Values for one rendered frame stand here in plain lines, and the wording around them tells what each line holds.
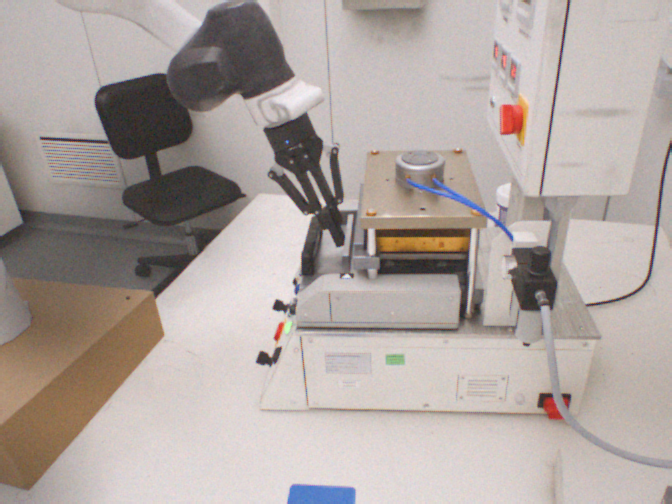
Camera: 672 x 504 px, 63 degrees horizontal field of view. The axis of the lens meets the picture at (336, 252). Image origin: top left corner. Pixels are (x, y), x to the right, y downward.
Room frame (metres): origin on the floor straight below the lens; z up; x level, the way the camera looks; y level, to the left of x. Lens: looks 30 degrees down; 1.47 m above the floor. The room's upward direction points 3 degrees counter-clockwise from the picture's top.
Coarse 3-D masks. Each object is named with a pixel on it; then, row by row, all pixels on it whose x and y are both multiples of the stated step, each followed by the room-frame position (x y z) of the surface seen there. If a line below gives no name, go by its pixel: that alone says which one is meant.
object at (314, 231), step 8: (312, 216) 0.92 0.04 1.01; (312, 224) 0.89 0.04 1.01; (312, 232) 0.86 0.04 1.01; (320, 232) 0.92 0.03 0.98; (312, 240) 0.83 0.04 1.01; (304, 248) 0.80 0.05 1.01; (312, 248) 0.80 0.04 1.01; (304, 256) 0.78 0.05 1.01; (312, 256) 0.78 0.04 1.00; (304, 264) 0.78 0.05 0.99; (312, 264) 0.78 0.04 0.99; (304, 272) 0.78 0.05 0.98; (312, 272) 0.78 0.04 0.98
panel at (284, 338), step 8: (296, 296) 0.85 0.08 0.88; (288, 320) 0.83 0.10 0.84; (296, 320) 0.72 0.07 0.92; (280, 336) 0.83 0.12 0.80; (288, 336) 0.73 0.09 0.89; (280, 344) 0.79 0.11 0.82; (280, 352) 0.73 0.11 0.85; (272, 368) 0.74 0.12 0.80; (272, 376) 0.71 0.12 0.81; (264, 384) 0.75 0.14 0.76; (264, 392) 0.71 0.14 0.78
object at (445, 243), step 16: (384, 240) 0.74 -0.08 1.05; (400, 240) 0.74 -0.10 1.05; (416, 240) 0.73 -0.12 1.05; (432, 240) 0.73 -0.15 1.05; (448, 240) 0.73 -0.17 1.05; (464, 240) 0.72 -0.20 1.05; (384, 256) 0.74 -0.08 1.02; (400, 256) 0.74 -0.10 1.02; (416, 256) 0.73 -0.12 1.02; (432, 256) 0.73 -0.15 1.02; (448, 256) 0.73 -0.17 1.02; (464, 256) 0.72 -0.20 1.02
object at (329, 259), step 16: (352, 224) 0.88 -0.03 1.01; (320, 240) 0.90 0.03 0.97; (352, 240) 0.87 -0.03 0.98; (320, 256) 0.84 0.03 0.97; (336, 256) 0.84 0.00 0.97; (352, 256) 0.84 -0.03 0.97; (320, 272) 0.79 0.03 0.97; (336, 272) 0.79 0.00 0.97; (352, 272) 0.78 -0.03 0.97; (304, 288) 0.75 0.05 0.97; (464, 288) 0.72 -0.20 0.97; (480, 288) 0.71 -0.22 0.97
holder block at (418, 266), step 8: (408, 264) 0.76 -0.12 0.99; (416, 264) 0.76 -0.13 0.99; (424, 264) 0.75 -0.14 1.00; (432, 264) 0.75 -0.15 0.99; (384, 272) 0.74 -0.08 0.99; (392, 272) 0.74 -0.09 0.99; (400, 272) 0.74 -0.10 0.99; (408, 272) 0.74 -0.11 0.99; (416, 272) 0.73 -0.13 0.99; (424, 272) 0.73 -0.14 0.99; (432, 272) 0.73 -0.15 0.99; (440, 272) 0.73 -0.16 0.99; (448, 272) 0.73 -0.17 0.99; (456, 272) 0.73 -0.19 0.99; (464, 272) 0.73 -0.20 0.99; (464, 280) 0.73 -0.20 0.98
